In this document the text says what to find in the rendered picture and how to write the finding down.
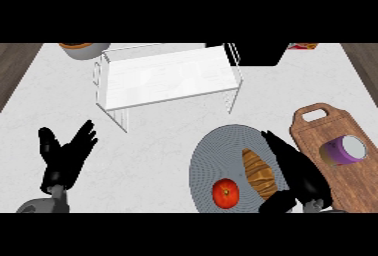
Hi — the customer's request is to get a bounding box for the grey bowl with orange rim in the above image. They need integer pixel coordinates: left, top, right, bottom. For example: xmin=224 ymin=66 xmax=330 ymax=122
xmin=57 ymin=43 xmax=112 ymax=61

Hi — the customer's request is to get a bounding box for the grey round woven placemat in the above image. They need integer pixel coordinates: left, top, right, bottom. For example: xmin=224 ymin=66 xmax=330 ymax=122
xmin=188 ymin=124 xmax=292 ymax=214

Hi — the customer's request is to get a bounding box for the brown croissant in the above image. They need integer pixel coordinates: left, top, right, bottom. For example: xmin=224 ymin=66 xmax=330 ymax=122
xmin=240 ymin=148 xmax=280 ymax=201

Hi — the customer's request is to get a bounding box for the red tomato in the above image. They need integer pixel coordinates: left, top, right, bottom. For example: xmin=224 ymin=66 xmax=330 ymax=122
xmin=211 ymin=178 xmax=240 ymax=210

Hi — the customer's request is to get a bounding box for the red and orange box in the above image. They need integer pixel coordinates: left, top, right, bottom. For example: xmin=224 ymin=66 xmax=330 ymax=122
xmin=286 ymin=43 xmax=318 ymax=51

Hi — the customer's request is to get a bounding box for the purple can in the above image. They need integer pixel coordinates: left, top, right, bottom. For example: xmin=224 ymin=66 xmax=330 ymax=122
xmin=318 ymin=134 xmax=369 ymax=167

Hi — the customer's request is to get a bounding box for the white wire tiered shelf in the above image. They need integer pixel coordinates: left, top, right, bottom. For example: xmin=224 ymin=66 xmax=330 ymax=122
xmin=91 ymin=43 xmax=243 ymax=134

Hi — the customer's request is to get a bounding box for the brown wooden cutting board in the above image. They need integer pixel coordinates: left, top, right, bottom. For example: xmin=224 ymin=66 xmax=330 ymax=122
xmin=287 ymin=102 xmax=378 ymax=214

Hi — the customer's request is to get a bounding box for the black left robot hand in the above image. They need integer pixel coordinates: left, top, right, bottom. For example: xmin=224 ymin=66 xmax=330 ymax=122
xmin=36 ymin=119 xmax=98 ymax=196

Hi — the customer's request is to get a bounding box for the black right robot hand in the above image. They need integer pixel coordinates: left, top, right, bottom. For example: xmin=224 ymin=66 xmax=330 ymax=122
xmin=258 ymin=129 xmax=335 ymax=214

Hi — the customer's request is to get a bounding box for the black appliance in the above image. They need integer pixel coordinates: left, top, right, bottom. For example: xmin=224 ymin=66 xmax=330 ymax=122
xmin=205 ymin=43 xmax=292 ymax=67

